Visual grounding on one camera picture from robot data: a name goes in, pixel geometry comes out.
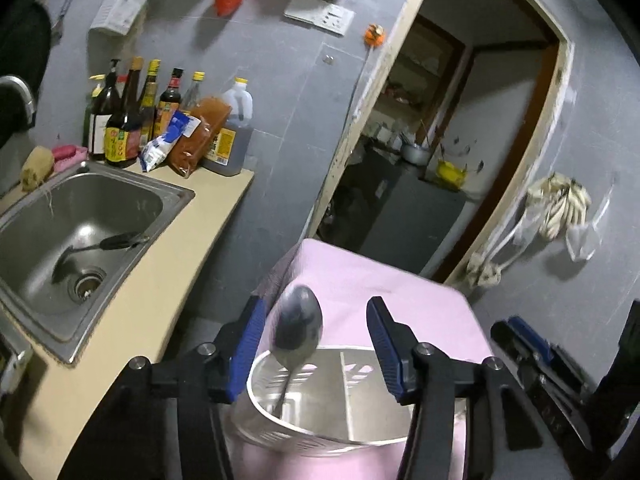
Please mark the large metal spoon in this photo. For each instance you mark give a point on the large metal spoon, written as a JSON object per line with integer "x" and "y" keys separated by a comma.
{"x": 297, "y": 322}

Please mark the black cabinet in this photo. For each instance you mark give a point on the black cabinet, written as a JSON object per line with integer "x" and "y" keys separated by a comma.
{"x": 410, "y": 210}

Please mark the pink soap dish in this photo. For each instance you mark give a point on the pink soap dish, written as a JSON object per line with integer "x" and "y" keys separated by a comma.
{"x": 70, "y": 155}

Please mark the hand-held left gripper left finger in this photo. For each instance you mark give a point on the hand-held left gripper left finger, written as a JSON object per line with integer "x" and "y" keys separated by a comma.
{"x": 247, "y": 352}

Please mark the white rag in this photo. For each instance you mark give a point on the white rag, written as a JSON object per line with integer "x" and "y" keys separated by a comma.
{"x": 482, "y": 270}

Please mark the pink floral cloth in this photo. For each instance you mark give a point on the pink floral cloth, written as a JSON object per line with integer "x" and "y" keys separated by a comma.
{"x": 350, "y": 285}

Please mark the blue white packet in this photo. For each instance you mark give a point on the blue white packet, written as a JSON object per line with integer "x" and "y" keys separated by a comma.
{"x": 167, "y": 142}

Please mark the dark soy sauce bottle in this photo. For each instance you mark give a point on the dark soy sauce bottle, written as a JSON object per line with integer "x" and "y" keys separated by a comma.
{"x": 125, "y": 130}

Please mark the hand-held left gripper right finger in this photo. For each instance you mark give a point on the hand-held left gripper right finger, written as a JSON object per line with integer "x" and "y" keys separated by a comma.
{"x": 387, "y": 355}

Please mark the green bottle yellow pump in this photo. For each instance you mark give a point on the green bottle yellow pump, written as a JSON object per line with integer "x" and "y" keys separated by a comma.
{"x": 89, "y": 125}

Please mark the clear bottle yellow cap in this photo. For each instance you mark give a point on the clear bottle yellow cap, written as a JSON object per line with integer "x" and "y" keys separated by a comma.
{"x": 192, "y": 95}

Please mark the cooking oil jug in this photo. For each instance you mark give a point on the cooking oil jug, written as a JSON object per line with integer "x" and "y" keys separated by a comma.
{"x": 235, "y": 130}

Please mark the brown seasoning packet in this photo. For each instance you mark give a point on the brown seasoning packet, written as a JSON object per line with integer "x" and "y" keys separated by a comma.
{"x": 200, "y": 135}

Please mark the wooden door frame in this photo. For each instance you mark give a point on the wooden door frame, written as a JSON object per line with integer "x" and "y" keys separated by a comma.
{"x": 530, "y": 160}

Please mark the chrome faucet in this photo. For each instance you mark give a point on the chrome faucet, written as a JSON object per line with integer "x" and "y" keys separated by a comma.
{"x": 20, "y": 92}

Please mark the clear plastic bag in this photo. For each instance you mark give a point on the clear plastic bag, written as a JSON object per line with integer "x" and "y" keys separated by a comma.
{"x": 582, "y": 240}

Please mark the tan loofah sponge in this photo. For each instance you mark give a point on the tan loofah sponge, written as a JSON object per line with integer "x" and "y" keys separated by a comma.
{"x": 37, "y": 165}

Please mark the dark bottle black pump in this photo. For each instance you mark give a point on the dark bottle black pump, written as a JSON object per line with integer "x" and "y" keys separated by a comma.
{"x": 102, "y": 120}

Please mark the dark bottle red label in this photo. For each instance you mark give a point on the dark bottle red label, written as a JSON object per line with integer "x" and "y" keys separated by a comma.
{"x": 170, "y": 100}

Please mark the white wall socket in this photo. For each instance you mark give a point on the white wall socket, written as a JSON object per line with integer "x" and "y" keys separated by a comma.
{"x": 320, "y": 14}

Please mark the white plastic utensil holder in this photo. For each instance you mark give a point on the white plastic utensil holder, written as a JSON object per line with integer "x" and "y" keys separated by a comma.
{"x": 310, "y": 435}

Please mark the stainless steel sink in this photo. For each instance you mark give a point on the stainless steel sink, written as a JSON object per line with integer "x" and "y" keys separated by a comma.
{"x": 100, "y": 205}

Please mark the dark round object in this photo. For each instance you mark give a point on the dark round object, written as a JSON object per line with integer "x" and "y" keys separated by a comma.
{"x": 25, "y": 50}

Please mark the metal pot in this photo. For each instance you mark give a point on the metal pot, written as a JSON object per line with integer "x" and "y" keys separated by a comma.
{"x": 415, "y": 154}

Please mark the yellow bowl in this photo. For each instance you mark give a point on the yellow bowl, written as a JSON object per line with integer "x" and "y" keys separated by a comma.
{"x": 450, "y": 172}

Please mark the white wall box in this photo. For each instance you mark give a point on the white wall box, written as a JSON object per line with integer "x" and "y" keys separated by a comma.
{"x": 120, "y": 7}

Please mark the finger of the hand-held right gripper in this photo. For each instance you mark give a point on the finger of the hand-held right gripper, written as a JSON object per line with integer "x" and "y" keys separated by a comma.
{"x": 530, "y": 335}

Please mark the orange wall hook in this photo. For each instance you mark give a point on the orange wall hook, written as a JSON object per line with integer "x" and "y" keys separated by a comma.
{"x": 374, "y": 35}

